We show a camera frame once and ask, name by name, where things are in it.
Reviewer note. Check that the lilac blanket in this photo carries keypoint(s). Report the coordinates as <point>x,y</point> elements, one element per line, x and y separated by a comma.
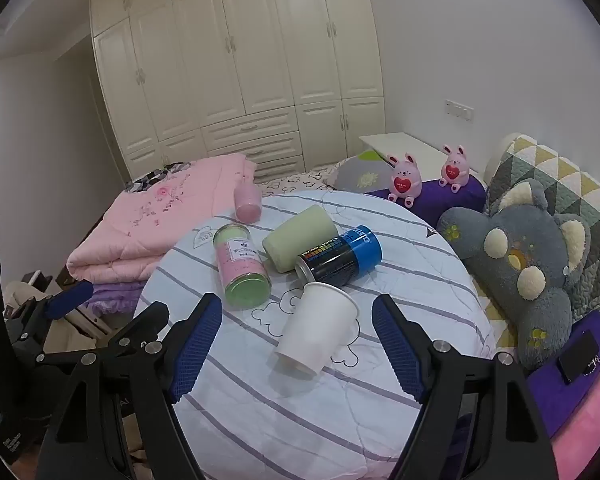
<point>120,297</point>

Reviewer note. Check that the grey pillow with sun print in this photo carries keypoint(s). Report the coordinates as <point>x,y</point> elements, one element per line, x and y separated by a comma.
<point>360,175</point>

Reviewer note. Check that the pink cup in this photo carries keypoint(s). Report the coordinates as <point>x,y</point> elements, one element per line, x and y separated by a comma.
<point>247,202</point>

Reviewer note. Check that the pink bunny toy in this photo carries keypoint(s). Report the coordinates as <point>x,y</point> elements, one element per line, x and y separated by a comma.
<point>404,182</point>
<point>455,170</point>

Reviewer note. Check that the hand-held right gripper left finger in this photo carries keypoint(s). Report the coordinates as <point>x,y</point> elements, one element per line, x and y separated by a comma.
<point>192,355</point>

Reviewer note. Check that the grey plush animal pillow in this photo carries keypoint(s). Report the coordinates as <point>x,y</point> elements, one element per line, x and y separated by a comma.
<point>545,255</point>

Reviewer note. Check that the purple cushion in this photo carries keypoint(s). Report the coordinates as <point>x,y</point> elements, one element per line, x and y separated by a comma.
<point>440,201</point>

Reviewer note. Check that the pink jar with green lid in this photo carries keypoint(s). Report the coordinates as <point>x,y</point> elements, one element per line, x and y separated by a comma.
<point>240,260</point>

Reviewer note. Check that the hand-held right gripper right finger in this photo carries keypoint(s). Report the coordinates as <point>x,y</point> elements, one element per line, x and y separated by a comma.
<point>400,350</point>

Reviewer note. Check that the triangle patterned quilted cover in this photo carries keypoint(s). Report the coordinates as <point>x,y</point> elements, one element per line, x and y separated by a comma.
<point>570,175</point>

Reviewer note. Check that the pink mat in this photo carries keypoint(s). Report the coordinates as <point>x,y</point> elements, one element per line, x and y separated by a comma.
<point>597,442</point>

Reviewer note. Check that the folded pink quilt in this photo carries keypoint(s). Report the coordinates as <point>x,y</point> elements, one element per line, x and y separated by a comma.
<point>145,220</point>

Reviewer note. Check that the black and white checkered cloth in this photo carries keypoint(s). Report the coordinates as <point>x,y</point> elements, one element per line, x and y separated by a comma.
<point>150,177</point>

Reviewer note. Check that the white paper cup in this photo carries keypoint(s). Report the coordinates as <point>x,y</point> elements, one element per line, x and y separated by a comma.
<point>315,325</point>

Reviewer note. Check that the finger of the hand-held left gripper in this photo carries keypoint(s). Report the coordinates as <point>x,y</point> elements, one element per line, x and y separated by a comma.
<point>142,322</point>
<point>70,300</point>

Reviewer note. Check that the black phone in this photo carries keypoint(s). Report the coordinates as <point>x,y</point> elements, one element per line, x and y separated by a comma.
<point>579,357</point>

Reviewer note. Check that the blue and black can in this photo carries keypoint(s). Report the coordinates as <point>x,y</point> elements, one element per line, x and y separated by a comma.
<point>345,257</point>

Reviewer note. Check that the white wall switch panel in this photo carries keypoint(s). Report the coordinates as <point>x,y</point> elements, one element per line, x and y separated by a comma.
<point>459,109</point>

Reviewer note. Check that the white nightstand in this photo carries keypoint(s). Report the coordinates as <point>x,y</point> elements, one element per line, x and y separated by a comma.
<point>405,145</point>

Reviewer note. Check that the cream wardrobe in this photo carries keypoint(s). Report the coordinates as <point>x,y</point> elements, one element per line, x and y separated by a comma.
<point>240,60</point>

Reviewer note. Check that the light green cup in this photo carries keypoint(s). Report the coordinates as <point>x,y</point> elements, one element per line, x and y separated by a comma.
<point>297,237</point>

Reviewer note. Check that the heart print bed sheet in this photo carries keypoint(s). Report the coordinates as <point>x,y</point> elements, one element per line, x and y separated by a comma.
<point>290,182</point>

